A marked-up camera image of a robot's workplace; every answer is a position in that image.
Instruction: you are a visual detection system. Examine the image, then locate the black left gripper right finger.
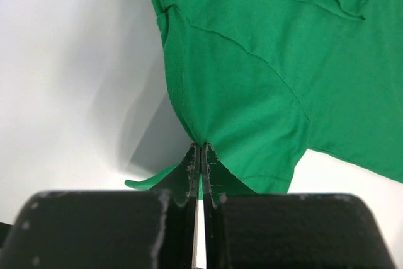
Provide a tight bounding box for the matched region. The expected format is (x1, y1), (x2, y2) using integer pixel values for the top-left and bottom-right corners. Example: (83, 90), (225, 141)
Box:
(201, 143), (256, 268)

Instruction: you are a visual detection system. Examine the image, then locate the green t-shirt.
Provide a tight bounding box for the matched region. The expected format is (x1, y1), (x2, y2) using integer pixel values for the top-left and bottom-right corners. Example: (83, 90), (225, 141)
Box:
(124, 0), (403, 195)

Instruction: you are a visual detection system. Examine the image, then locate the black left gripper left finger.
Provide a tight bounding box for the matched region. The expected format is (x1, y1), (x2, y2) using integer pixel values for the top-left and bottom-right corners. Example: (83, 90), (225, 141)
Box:
(151, 144), (200, 268)

